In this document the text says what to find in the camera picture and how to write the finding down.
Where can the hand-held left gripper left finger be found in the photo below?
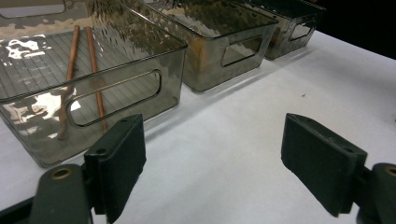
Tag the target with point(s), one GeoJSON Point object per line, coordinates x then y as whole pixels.
{"type": "Point", "coordinates": [121, 155]}

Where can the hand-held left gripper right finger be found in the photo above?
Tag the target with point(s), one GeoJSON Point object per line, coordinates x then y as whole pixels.
{"type": "Point", "coordinates": [323, 165]}

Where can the brown chopstick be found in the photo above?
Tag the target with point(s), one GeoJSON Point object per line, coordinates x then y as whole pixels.
{"type": "Point", "coordinates": [72, 56]}
{"type": "Point", "coordinates": [92, 59]}

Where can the grey transparent plastic bin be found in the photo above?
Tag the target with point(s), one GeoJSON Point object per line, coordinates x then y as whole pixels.
{"type": "Point", "coordinates": [134, 46]}
{"type": "Point", "coordinates": [211, 68]}
{"type": "Point", "coordinates": [280, 49]}

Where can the small light wooden fork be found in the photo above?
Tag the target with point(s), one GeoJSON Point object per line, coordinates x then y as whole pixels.
{"type": "Point", "coordinates": [198, 59]}

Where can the white table cover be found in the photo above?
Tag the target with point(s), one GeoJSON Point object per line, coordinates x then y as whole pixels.
{"type": "Point", "coordinates": [233, 155]}

